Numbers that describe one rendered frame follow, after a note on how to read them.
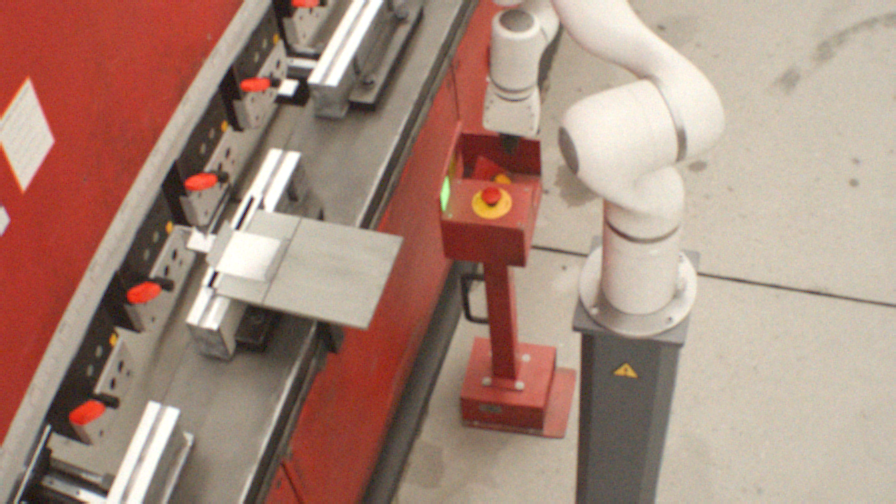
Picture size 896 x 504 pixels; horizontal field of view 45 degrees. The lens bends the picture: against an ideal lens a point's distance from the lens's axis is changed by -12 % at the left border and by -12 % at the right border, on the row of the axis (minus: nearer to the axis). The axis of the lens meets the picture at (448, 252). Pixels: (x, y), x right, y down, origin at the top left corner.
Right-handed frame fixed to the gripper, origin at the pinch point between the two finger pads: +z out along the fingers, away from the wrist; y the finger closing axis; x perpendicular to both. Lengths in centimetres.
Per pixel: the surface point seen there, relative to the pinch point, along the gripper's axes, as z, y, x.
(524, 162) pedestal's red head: 10.2, 2.4, 4.5
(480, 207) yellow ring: 6.7, -3.3, -11.2
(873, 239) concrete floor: 76, 99, 58
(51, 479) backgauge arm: 4, -64, -87
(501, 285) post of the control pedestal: 35.0, 1.0, -7.8
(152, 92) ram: -60, -41, -54
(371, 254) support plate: -14.2, -15.4, -40.8
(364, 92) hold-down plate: -3.5, -29.0, 3.9
